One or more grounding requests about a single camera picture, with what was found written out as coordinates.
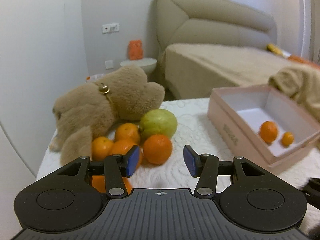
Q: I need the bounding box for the white wall socket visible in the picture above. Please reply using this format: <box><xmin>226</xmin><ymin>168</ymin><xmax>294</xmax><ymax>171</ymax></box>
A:
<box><xmin>102</xmin><ymin>23</ymin><xmax>119</xmax><ymax>34</ymax></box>

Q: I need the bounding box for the white round side table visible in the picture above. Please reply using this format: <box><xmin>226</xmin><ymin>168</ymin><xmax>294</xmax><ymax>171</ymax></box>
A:
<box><xmin>120</xmin><ymin>57</ymin><xmax>157</xmax><ymax>76</ymax></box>

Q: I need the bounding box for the white wall switch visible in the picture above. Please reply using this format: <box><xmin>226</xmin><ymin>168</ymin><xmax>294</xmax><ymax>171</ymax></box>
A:
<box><xmin>105</xmin><ymin>60</ymin><xmax>113</xmax><ymax>70</ymax></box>

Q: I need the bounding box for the brown plush bunny toy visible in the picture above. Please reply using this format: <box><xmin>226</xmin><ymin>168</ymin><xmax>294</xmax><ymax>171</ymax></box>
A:
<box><xmin>49</xmin><ymin>65</ymin><xmax>165</xmax><ymax>165</ymax></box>

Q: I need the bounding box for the orange mandarin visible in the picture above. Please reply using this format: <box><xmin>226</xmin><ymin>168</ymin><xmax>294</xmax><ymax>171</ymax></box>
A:
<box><xmin>108</xmin><ymin>139</ymin><xmax>138</xmax><ymax>155</ymax></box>
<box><xmin>143</xmin><ymin>134</ymin><xmax>173</xmax><ymax>165</ymax></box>
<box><xmin>92</xmin><ymin>137</ymin><xmax>114</xmax><ymax>161</ymax></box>
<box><xmin>114</xmin><ymin>122</ymin><xmax>141</xmax><ymax>144</ymax></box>
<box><xmin>259</xmin><ymin>121</ymin><xmax>278</xmax><ymax>144</ymax></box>

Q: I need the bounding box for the green guava fruit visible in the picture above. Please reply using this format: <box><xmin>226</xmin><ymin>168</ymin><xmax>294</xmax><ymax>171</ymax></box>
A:
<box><xmin>139</xmin><ymin>109</ymin><xmax>177</xmax><ymax>139</ymax></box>

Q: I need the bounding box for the beige blanket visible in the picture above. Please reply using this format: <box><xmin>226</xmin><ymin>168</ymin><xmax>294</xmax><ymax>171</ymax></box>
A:
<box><xmin>268</xmin><ymin>63</ymin><xmax>319</xmax><ymax>121</ymax></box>

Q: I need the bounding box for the orange owl figurine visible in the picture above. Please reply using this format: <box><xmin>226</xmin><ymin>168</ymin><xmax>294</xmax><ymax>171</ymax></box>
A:
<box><xmin>129</xmin><ymin>40</ymin><xmax>143</xmax><ymax>60</ymax></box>

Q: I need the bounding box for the beige upholstered bed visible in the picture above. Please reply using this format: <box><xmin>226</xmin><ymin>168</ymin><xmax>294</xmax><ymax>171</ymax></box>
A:
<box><xmin>155</xmin><ymin>0</ymin><xmax>292</xmax><ymax>99</ymax></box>

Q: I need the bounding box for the large orange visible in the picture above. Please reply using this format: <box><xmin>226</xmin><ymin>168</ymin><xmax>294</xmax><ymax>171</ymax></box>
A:
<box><xmin>92</xmin><ymin>176</ymin><xmax>132</xmax><ymax>194</ymax></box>

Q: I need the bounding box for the orange mandarin in box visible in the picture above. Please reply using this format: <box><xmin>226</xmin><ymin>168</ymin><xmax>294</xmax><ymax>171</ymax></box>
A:
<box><xmin>259</xmin><ymin>121</ymin><xmax>278</xmax><ymax>144</ymax></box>

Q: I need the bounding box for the pink cardboard box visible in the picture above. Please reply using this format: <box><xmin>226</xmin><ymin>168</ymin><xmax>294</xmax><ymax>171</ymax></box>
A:
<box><xmin>208</xmin><ymin>85</ymin><xmax>319</xmax><ymax>174</ymax></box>

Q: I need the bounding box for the small mandarin in box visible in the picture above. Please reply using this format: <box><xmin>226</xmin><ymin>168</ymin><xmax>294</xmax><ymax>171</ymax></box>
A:
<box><xmin>281</xmin><ymin>132</ymin><xmax>295</xmax><ymax>147</ymax></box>

